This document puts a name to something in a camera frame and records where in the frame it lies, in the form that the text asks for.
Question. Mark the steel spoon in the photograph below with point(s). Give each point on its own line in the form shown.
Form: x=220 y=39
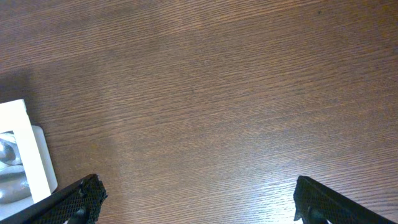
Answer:
x=14 y=184
x=9 y=149

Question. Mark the white cutlery tray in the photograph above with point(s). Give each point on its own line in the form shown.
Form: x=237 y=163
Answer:
x=34 y=153

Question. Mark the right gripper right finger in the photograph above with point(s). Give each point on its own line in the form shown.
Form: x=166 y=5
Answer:
x=316 y=203

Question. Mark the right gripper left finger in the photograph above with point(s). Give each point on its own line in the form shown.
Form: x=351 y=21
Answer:
x=80 y=202

